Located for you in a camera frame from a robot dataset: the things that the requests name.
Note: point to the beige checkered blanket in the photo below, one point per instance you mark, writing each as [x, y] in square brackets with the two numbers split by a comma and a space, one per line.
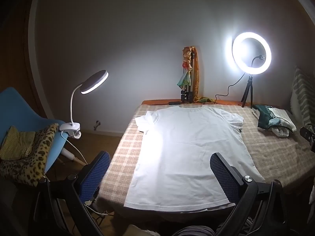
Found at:
[270, 152]

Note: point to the orange scarf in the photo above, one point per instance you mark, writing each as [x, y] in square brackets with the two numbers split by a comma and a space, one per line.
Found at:
[196, 78]

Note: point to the blue chair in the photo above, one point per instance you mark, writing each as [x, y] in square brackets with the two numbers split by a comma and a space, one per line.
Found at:
[24, 110]

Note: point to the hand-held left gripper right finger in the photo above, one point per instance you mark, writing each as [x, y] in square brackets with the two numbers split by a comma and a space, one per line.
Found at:
[224, 174]

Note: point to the person's striped clothing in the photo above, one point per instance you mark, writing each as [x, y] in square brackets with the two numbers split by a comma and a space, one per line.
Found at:
[192, 230]

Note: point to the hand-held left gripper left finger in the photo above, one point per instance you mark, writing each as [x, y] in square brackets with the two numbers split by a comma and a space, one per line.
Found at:
[94, 174]

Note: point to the metal door stopper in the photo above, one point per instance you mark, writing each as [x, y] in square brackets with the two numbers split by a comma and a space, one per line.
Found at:
[97, 124]

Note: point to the green patterned folded garment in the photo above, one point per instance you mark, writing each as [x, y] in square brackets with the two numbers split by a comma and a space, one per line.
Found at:
[268, 118]

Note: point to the folded silver tripod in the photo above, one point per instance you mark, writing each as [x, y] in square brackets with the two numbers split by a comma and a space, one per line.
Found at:
[189, 95]

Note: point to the colourful floral scarf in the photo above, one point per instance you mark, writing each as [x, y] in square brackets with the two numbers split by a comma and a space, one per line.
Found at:
[184, 78]

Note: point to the green patterned pillow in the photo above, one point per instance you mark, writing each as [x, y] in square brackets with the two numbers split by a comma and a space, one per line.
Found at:
[302, 95]

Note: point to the leopard print cloth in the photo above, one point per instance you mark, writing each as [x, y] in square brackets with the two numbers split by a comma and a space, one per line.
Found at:
[37, 157]

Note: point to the yellow cloth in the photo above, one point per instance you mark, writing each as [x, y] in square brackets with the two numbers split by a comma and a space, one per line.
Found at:
[17, 142]

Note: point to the white clip lamp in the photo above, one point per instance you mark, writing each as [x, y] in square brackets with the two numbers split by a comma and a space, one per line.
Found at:
[94, 82]

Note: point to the white t-shirt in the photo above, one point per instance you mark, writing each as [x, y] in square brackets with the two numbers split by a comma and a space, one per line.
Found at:
[187, 152]

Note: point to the white folded garment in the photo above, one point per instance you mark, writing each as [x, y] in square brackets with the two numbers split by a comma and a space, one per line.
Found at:
[281, 131]

